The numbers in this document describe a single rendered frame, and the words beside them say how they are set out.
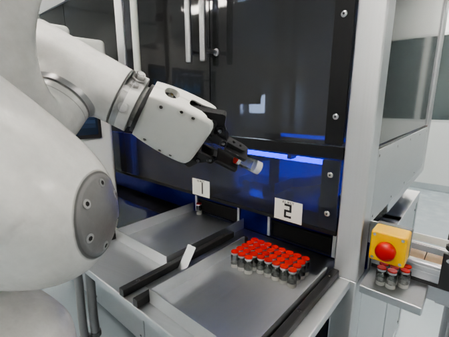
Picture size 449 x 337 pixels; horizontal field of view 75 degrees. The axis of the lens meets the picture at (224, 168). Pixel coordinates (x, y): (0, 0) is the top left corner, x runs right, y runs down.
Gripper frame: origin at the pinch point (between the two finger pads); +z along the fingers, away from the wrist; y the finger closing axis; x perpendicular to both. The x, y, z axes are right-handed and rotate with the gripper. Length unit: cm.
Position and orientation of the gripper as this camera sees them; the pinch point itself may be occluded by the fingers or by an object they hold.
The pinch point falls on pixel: (230, 154)
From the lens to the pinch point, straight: 46.9
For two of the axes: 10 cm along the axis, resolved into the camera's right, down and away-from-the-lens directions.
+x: -1.1, 6.8, -7.2
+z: 8.6, 4.3, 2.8
